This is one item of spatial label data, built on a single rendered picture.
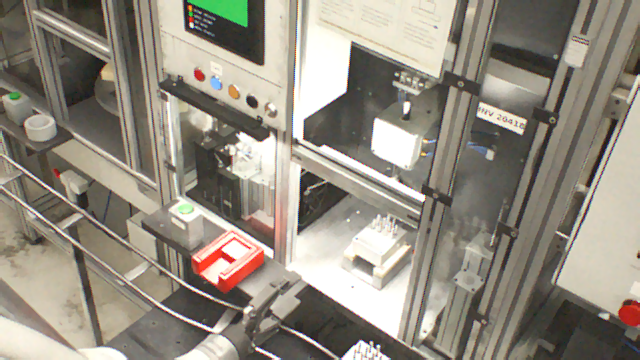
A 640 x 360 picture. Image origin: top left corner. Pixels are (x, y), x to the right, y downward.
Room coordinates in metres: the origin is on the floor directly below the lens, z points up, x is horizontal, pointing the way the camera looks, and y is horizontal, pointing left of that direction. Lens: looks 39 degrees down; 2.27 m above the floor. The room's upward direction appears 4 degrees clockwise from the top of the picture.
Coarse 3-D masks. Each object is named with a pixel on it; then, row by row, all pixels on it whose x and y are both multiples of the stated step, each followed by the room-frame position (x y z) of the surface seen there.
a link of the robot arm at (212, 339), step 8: (216, 336) 0.84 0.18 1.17; (200, 344) 0.82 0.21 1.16; (208, 344) 0.82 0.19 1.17; (216, 344) 0.82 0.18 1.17; (224, 344) 0.82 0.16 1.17; (232, 344) 0.83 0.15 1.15; (208, 352) 0.80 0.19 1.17; (216, 352) 0.80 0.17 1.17; (224, 352) 0.80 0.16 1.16; (232, 352) 0.81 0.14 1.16
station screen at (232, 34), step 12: (192, 12) 1.43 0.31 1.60; (204, 12) 1.40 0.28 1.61; (192, 24) 1.43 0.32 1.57; (204, 24) 1.40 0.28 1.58; (216, 24) 1.38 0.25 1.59; (228, 24) 1.36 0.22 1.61; (240, 24) 1.34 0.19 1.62; (216, 36) 1.38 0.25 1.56; (228, 36) 1.36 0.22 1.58; (240, 36) 1.34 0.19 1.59; (240, 48) 1.34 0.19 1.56
